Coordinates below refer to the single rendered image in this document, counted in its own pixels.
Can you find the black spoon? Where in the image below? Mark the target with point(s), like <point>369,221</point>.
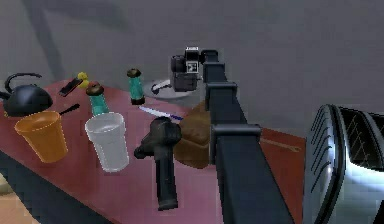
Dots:
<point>70,109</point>

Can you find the brown wooden stick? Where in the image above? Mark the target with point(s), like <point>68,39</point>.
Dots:
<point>280,144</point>

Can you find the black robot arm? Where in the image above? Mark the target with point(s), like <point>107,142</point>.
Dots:
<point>243,166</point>

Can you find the black phone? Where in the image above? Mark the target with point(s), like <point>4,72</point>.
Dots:
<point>70,87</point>

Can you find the yellow round object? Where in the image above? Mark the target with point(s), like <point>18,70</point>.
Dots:
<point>83,80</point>

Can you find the white dish with blue coloring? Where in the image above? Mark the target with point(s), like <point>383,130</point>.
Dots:
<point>166,94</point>

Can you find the red table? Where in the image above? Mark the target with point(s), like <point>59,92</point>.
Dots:
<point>133,190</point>

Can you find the teal shaker with brown cap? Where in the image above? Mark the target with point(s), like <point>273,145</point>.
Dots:
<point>136,85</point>
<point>98,103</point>

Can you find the silver toaster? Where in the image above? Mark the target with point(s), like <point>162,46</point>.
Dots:
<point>346,173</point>

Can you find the black kettle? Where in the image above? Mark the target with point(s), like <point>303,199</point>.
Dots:
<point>26,100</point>

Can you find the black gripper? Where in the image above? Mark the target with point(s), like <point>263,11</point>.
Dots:
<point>184,81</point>

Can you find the orange cup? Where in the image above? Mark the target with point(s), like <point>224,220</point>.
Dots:
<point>43,136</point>

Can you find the brown bread loaf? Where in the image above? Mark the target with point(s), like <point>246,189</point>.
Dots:
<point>195,140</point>

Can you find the white cup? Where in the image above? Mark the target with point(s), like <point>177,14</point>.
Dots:
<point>108,143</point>

